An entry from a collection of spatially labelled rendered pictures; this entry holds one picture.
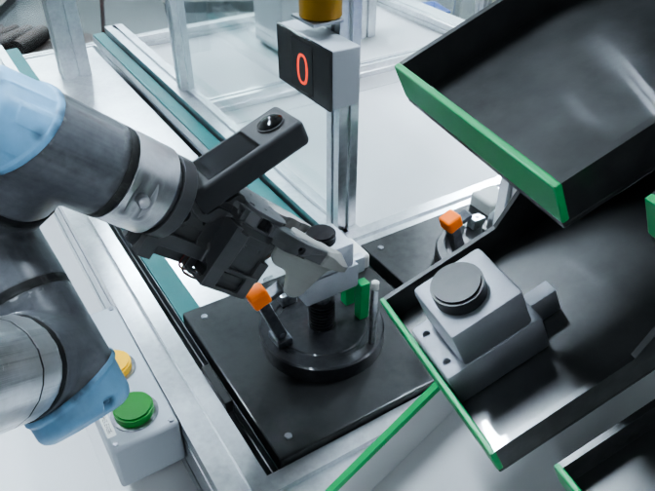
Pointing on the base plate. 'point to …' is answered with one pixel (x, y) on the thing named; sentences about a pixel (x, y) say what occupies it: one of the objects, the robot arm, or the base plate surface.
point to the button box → (142, 377)
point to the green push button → (134, 410)
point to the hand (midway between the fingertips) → (327, 245)
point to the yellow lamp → (320, 10)
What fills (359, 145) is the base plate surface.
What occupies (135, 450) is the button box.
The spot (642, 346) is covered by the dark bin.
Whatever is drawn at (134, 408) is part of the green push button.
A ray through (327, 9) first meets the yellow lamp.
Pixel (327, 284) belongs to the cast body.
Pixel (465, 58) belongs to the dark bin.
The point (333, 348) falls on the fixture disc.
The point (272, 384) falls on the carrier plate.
